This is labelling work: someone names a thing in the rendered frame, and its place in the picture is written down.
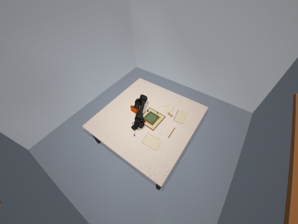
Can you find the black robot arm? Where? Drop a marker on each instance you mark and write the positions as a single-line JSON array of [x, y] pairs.
[[139, 102]]

